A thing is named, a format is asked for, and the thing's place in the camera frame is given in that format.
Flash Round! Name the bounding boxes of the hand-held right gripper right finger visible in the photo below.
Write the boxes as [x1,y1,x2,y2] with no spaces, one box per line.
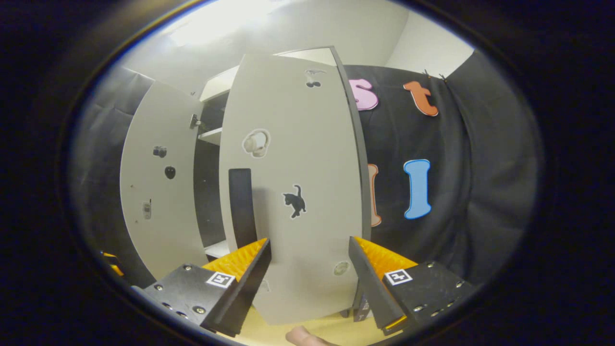
[348,236,476,336]

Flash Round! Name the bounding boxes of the black door handle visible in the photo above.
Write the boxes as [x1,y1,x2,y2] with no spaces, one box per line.
[228,168,258,250]

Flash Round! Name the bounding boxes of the blue spine book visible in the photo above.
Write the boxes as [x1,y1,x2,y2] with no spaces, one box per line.
[353,281,371,322]

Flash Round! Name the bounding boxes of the white shoe cabinet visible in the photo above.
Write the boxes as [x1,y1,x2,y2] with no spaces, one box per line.
[119,46,373,325]

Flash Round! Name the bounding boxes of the white shoe cabinet door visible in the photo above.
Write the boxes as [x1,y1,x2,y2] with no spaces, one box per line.
[219,47,373,325]
[119,81,210,282]

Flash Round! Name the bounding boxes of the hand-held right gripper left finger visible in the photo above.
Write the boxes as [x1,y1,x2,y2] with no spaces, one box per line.
[131,238,272,338]

